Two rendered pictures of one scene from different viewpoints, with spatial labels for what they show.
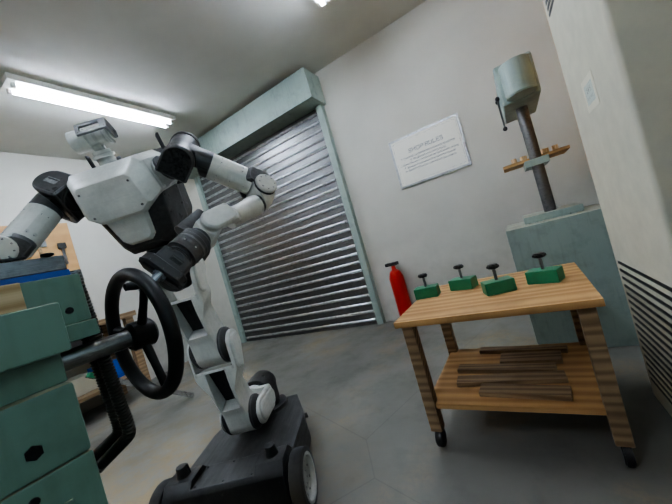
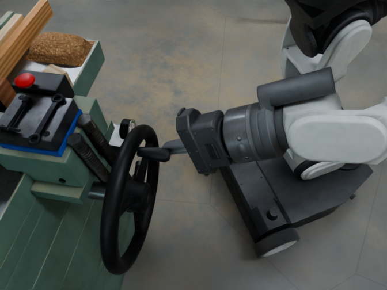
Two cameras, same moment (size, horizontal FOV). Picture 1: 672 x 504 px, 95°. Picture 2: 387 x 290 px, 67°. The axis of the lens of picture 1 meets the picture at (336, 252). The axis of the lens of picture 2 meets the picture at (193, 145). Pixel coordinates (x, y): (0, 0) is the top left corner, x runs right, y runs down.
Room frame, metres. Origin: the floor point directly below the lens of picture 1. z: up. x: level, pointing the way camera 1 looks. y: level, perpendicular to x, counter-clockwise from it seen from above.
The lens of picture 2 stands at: (0.67, 0.19, 1.35)
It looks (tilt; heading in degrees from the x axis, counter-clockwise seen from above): 57 degrees down; 66
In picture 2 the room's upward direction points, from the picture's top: straight up
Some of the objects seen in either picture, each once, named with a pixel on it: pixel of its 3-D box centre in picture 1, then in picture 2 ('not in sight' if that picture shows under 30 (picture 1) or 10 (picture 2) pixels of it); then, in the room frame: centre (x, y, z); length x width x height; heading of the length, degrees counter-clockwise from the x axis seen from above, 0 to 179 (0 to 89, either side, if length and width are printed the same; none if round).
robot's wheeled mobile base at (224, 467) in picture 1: (251, 430); (299, 163); (1.38, 0.59, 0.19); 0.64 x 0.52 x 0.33; 176
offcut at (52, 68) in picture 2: not in sight; (55, 80); (0.59, 0.71, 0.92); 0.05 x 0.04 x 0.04; 123
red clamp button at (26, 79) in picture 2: not in sight; (25, 80); (0.56, 0.61, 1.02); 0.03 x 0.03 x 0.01
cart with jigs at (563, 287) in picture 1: (501, 338); not in sight; (1.28, -0.56, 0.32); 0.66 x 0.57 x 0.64; 58
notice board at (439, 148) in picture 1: (427, 153); not in sight; (2.79, -1.05, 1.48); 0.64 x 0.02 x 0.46; 60
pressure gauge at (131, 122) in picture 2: not in sight; (126, 130); (0.70, 0.74, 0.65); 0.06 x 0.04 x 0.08; 56
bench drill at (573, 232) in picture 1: (548, 202); not in sight; (1.77, -1.25, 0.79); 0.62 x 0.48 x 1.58; 149
